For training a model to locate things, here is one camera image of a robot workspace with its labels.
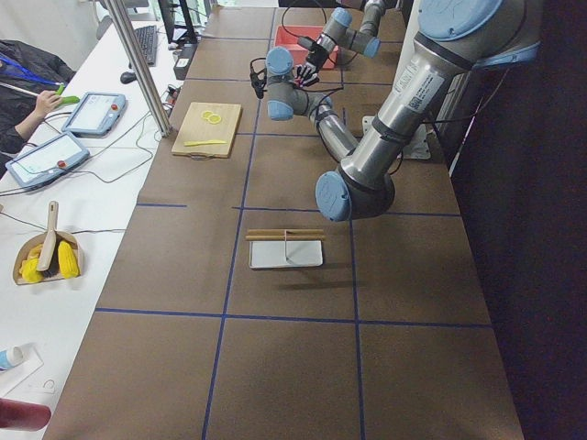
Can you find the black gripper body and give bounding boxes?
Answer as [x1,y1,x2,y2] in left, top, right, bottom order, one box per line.
[297,36,334,69]
[249,57,267,98]

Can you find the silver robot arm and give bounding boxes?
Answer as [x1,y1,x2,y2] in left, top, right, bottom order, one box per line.
[257,0,543,222]
[295,0,401,87]

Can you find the person hand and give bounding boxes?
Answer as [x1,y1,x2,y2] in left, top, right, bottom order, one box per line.
[34,91,62,119]

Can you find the pink plastic bin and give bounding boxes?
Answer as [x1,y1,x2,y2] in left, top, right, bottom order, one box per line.
[273,25,323,68]

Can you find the black adapter box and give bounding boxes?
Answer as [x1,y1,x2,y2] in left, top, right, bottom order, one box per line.
[173,44,197,80]

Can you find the bamboo cutting board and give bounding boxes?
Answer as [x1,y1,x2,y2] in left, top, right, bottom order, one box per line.
[172,102,242,159]

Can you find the yellow plastic knife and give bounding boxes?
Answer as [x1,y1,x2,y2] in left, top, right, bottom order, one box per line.
[183,139,227,148]

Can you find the black keyboard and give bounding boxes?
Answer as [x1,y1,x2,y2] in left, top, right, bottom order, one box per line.
[134,25,159,66]

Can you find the black computer mouse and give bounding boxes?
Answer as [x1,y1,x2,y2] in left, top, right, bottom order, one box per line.
[119,71,137,84]

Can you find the wooden rack rod front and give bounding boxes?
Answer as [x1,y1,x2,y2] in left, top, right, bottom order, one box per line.
[245,235,327,242]

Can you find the teach pendant far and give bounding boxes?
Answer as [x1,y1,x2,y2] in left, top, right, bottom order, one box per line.
[61,93,127,138]

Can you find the teach pendant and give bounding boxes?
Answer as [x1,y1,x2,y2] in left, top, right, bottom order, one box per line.
[61,93,127,138]
[6,133,90,189]

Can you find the white rectangular tray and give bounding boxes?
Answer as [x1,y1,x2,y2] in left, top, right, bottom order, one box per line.
[249,240,324,270]

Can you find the green plastic toy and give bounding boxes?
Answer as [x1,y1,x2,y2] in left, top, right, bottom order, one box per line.
[56,83,80,105]

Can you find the teach pendant near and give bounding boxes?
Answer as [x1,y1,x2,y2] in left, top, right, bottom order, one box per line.
[6,133,90,189]

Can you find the person dark jacket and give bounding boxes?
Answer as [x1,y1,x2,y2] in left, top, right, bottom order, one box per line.
[1,39,75,171]

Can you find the yellow toy corn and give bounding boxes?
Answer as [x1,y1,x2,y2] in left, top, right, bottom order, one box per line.
[19,244,44,283]
[58,240,80,279]

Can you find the beige dustpan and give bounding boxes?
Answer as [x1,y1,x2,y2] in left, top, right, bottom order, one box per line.
[13,231,83,285]

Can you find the beige hand brush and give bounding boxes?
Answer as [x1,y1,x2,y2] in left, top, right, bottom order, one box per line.
[37,201,59,279]

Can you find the red cylinder bottle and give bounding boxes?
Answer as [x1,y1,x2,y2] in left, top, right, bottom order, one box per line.
[1,399,51,431]

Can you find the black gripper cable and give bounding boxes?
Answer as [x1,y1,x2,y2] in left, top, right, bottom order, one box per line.
[280,0,363,70]

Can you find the aluminium frame post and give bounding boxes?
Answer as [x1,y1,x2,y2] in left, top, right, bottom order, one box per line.
[105,0,172,138]

